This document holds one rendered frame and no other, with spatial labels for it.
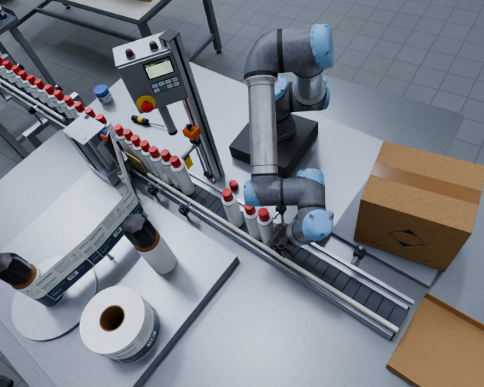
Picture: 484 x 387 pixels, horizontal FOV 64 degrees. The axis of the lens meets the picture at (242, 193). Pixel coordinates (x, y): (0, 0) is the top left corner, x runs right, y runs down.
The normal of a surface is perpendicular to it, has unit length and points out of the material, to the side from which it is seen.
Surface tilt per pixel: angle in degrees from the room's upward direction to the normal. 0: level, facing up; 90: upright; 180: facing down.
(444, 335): 0
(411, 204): 0
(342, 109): 0
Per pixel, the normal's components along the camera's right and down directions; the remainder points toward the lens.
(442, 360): -0.15, -0.55
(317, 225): 0.26, -0.26
